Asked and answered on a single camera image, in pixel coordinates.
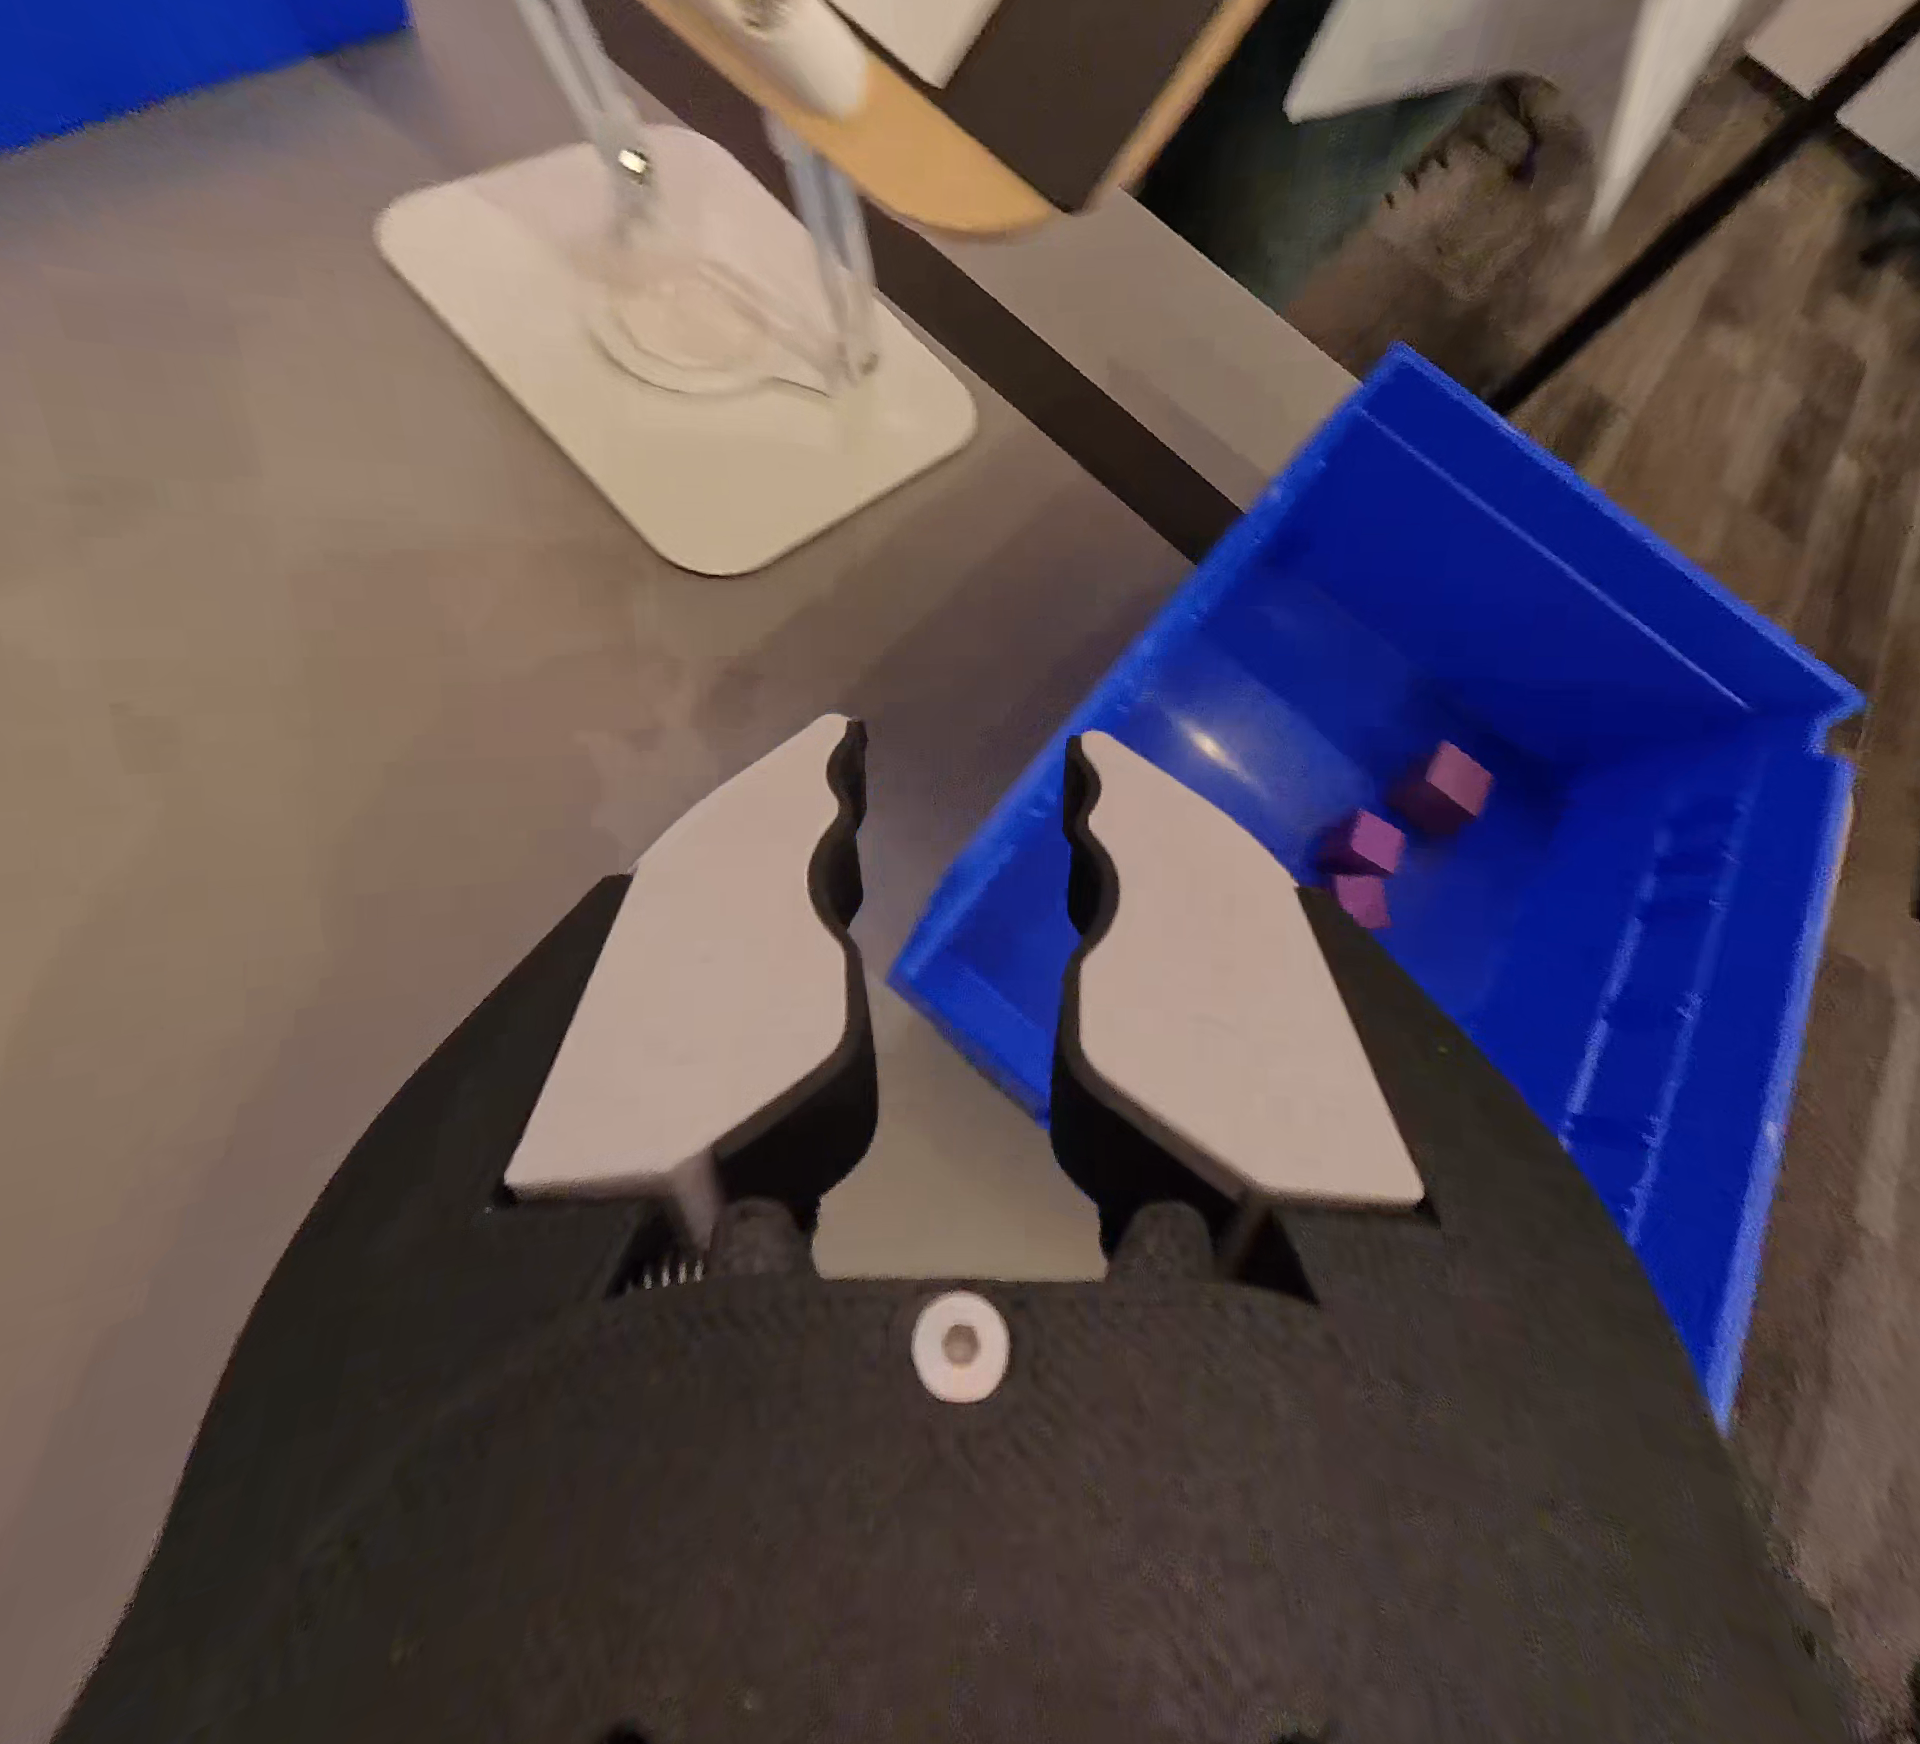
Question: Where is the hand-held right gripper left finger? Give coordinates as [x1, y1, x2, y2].
[503, 713, 882, 1243]

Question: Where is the wooden document stand white base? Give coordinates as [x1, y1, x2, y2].
[376, 0, 1404, 577]

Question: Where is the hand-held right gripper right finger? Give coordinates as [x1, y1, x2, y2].
[1046, 728, 1431, 1264]

